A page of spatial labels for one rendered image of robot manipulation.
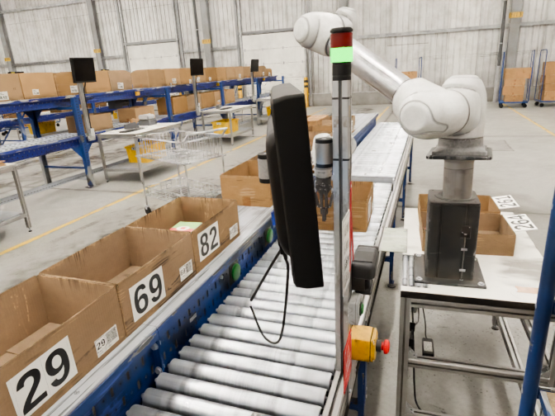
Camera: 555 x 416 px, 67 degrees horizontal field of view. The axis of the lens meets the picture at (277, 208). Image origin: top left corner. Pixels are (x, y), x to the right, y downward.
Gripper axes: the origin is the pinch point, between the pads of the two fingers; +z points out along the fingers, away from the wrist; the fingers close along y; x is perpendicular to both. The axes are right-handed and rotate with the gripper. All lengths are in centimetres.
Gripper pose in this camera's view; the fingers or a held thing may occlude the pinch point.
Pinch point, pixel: (324, 214)
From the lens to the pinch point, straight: 217.5
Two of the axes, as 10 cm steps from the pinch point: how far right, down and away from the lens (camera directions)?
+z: 0.5, 9.5, 3.2
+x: 3.3, -3.2, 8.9
